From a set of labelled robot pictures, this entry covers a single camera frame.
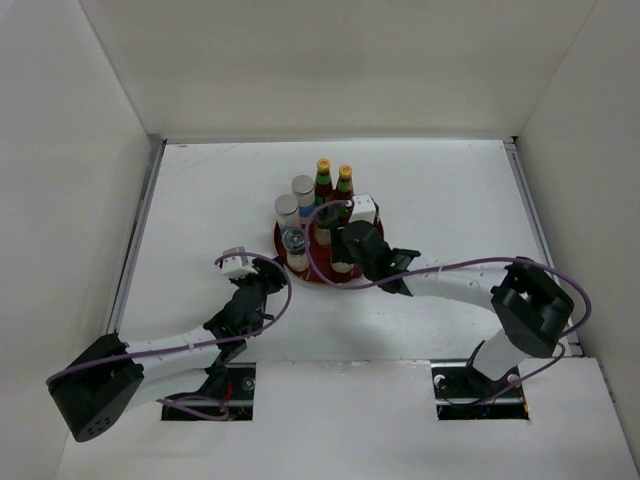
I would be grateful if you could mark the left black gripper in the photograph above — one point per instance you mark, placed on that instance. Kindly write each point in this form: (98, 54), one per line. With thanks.
(269, 272)

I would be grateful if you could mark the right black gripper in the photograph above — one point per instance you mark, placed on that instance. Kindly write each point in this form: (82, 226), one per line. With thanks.
(338, 243)

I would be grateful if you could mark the white bottle black cap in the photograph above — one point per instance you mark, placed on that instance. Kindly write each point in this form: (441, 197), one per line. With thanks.
(342, 267)

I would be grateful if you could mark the clear grinder jar black top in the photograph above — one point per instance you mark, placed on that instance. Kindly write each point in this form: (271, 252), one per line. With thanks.
(324, 221)

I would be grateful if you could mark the grinder jar chrome top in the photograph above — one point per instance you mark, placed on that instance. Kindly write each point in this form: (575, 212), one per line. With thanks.
(295, 246)

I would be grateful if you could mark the green-label sauce bottle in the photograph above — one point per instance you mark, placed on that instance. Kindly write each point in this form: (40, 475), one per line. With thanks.
(323, 189)
(344, 191)

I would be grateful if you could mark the silver-lid salt jar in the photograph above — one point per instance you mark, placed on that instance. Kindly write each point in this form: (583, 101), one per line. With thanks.
(287, 211)
(303, 188)

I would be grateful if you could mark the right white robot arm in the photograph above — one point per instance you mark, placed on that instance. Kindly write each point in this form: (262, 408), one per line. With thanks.
(533, 310)

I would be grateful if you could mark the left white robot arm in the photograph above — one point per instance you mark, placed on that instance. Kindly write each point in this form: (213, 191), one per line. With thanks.
(113, 375)

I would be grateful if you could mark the round red tray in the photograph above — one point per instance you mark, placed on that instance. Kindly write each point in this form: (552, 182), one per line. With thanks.
(321, 257)

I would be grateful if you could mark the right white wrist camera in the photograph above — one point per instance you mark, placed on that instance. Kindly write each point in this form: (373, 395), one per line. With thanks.
(364, 208)

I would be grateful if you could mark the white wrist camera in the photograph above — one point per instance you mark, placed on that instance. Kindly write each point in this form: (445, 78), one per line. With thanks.
(235, 264)
(364, 208)

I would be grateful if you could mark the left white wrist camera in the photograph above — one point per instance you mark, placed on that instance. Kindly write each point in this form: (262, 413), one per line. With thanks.
(235, 264)

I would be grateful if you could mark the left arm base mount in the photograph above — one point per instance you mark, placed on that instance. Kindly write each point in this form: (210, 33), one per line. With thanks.
(227, 394)

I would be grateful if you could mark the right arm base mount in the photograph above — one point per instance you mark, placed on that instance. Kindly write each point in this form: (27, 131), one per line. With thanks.
(463, 394)

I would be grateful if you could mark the right aluminium frame rail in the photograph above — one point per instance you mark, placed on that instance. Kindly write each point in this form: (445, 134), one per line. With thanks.
(571, 341)

